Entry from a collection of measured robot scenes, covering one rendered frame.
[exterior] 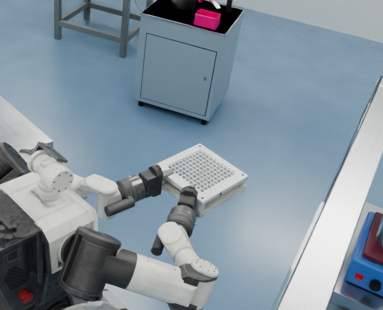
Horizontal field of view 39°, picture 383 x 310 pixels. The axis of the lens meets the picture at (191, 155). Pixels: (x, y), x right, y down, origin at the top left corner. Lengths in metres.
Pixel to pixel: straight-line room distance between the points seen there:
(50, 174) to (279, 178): 2.59
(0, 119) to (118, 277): 1.32
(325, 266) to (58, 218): 0.76
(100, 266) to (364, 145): 0.65
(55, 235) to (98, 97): 3.04
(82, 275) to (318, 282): 0.67
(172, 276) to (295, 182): 2.51
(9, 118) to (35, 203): 1.09
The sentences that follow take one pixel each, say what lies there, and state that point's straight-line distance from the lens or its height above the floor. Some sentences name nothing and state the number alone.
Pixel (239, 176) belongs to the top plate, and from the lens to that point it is 1.93.
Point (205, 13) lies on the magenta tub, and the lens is 3.90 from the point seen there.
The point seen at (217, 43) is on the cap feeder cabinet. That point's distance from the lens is 3.80.
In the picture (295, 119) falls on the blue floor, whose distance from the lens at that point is 4.49.
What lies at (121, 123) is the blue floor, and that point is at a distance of 4.04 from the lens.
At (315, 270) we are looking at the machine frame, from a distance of 0.80.
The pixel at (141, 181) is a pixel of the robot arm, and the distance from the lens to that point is 1.79.
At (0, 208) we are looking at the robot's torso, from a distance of 1.42.
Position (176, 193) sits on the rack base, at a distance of 1.87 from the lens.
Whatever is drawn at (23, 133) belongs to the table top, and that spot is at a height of 0.86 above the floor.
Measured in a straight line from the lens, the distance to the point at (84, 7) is 5.56.
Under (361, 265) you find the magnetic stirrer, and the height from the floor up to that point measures 1.34.
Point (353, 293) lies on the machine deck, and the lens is 1.33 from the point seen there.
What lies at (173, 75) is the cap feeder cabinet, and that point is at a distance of 4.00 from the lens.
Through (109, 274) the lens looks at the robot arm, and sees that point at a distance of 1.31.
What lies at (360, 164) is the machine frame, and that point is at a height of 1.64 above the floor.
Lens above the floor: 2.19
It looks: 35 degrees down
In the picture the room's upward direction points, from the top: 10 degrees clockwise
